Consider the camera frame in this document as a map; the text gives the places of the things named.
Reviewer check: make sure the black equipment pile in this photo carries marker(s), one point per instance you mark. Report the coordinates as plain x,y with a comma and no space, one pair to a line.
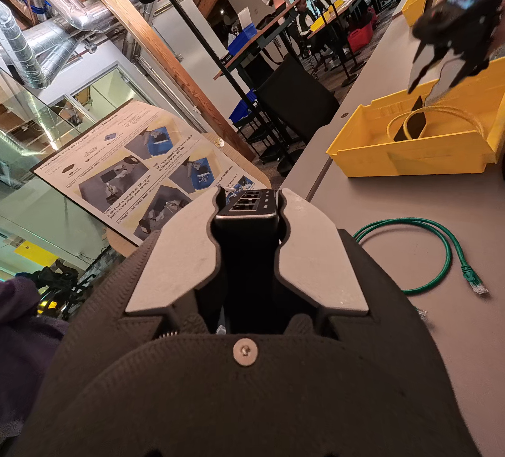
59,279

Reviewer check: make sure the wooden support beam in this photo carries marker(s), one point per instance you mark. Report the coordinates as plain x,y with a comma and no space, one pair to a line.
157,46

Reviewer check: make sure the black office chair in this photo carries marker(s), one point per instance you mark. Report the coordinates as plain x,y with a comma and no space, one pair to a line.
296,102

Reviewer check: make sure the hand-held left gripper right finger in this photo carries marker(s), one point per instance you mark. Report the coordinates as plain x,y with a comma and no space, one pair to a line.
319,263

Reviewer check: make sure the dark cloth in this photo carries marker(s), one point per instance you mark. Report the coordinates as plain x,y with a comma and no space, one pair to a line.
23,338

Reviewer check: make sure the black ethernet switch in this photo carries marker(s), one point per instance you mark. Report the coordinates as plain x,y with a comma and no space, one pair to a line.
244,212

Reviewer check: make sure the instruction board on white stand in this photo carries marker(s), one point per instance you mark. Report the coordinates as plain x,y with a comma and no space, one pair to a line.
138,157

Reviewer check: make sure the yellow wall sign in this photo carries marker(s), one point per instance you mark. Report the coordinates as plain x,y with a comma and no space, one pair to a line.
35,254

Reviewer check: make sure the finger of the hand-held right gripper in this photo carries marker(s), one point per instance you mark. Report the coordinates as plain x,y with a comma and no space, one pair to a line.
448,74
422,66

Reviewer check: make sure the blue plastic bin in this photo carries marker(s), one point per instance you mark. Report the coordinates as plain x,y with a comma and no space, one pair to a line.
242,41
241,112

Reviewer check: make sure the wooden standing desk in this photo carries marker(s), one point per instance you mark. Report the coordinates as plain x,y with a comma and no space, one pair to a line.
256,41

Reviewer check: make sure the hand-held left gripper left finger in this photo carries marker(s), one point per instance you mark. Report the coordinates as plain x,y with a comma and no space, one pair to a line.
173,259

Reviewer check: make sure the red bag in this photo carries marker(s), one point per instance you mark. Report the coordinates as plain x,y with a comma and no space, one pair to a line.
361,39

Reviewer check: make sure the silver ceiling ducts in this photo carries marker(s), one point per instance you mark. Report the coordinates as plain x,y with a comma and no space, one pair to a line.
35,43

